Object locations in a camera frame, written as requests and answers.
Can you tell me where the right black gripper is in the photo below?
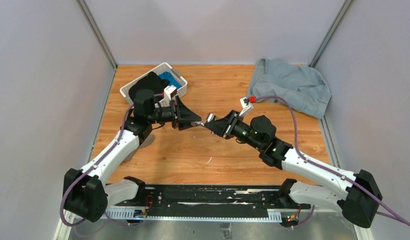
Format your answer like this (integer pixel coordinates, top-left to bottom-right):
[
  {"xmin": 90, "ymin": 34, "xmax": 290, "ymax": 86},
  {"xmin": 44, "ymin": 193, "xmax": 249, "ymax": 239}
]
[{"xmin": 205, "ymin": 110, "xmax": 262, "ymax": 151}]

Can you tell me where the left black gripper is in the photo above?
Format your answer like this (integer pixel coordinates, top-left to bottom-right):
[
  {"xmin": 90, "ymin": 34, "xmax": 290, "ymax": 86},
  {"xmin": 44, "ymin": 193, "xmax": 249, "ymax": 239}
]
[{"xmin": 148, "ymin": 96, "xmax": 202, "ymax": 132}]

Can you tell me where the steel threaded pipe fitting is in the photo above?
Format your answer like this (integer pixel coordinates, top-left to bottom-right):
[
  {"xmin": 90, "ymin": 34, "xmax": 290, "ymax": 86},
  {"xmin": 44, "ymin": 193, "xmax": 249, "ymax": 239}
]
[{"xmin": 191, "ymin": 121, "xmax": 201, "ymax": 127}]

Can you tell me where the chrome water faucet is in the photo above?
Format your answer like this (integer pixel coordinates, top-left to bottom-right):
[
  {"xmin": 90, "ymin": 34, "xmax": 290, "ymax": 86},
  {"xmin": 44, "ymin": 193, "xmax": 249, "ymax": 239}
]
[{"xmin": 198, "ymin": 113, "xmax": 216, "ymax": 126}]

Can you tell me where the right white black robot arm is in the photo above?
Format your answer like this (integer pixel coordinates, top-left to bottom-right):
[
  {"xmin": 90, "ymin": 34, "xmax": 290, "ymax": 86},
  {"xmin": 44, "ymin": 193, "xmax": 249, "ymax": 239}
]
[{"xmin": 204, "ymin": 110, "xmax": 383, "ymax": 229}]

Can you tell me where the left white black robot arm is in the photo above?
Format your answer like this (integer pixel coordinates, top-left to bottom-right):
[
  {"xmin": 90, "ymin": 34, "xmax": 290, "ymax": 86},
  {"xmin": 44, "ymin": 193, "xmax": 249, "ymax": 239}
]
[{"xmin": 59, "ymin": 89, "xmax": 204, "ymax": 227}]

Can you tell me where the blue cloth in basket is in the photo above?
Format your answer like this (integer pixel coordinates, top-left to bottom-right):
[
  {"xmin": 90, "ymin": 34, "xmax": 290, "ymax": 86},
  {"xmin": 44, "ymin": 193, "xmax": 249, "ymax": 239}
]
[{"xmin": 158, "ymin": 71, "xmax": 181, "ymax": 89}]

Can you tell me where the black cloth in basket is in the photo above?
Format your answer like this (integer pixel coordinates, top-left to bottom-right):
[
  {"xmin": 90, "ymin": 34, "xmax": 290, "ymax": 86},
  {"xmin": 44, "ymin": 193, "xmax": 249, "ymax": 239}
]
[{"xmin": 128, "ymin": 72, "xmax": 170, "ymax": 100}]

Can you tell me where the white plastic basket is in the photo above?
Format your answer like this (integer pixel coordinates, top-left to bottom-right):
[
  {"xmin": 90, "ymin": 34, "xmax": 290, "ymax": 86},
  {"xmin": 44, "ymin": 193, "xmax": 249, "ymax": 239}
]
[{"xmin": 119, "ymin": 62, "xmax": 188, "ymax": 104}]

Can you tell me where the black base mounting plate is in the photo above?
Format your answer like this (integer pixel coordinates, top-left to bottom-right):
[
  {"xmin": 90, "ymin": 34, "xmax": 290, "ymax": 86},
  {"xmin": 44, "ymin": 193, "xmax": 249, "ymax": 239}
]
[{"xmin": 107, "ymin": 184, "xmax": 311, "ymax": 223}]

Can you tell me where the grey-blue denim garment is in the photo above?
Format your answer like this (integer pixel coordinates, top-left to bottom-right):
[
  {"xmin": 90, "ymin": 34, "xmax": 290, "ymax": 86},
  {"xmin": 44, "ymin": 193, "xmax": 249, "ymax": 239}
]
[{"xmin": 247, "ymin": 58, "xmax": 332, "ymax": 120}]

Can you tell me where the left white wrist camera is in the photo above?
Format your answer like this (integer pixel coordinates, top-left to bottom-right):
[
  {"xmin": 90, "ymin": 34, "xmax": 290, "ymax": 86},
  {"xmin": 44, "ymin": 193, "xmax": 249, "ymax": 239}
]
[{"xmin": 163, "ymin": 85, "xmax": 177, "ymax": 103}]

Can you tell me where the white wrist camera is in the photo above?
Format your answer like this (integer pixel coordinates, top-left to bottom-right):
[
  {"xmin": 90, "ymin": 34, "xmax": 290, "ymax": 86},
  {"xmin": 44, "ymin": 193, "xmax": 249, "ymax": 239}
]
[
  {"xmin": 163, "ymin": 85, "xmax": 177, "ymax": 103},
  {"xmin": 239, "ymin": 96, "xmax": 253, "ymax": 118}
]

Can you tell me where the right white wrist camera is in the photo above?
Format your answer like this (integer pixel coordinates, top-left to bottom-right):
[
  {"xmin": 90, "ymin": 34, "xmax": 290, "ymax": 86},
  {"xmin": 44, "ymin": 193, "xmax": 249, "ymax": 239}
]
[{"xmin": 239, "ymin": 96, "xmax": 253, "ymax": 118}]

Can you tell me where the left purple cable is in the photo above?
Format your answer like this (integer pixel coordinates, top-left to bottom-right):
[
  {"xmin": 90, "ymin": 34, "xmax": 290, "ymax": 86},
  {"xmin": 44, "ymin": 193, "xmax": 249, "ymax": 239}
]
[{"xmin": 59, "ymin": 93, "xmax": 166, "ymax": 228}]

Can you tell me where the purple cable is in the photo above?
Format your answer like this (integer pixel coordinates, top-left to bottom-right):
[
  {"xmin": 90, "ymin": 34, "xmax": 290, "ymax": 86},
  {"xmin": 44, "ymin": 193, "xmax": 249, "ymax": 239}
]
[
  {"xmin": 59, "ymin": 93, "xmax": 166, "ymax": 228},
  {"xmin": 254, "ymin": 95, "xmax": 410, "ymax": 230}
]

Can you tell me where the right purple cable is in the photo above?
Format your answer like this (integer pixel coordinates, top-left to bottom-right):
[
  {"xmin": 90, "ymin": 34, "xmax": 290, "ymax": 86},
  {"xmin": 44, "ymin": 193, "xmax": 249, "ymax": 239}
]
[{"xmin": 254, "ymin": 95, "xmax": 410, "ymax": 230}]

